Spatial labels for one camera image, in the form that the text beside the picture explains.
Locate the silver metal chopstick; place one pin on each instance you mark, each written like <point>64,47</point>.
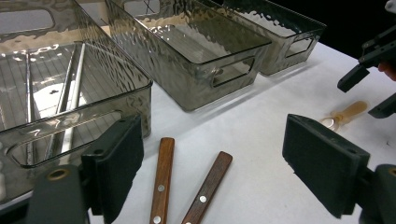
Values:
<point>67,90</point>

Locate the smoky clear plastic bin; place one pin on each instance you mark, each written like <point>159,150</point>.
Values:
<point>18,34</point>
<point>174,77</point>
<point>277,53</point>

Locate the white chopstick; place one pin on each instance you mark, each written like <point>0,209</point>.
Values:
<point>79,77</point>
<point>28,109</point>

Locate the white table sheet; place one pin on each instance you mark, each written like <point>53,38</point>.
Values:
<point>264,140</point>

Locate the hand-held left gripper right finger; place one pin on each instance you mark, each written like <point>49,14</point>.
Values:
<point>323,161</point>

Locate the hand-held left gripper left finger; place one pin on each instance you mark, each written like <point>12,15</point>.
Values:
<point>118,165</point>

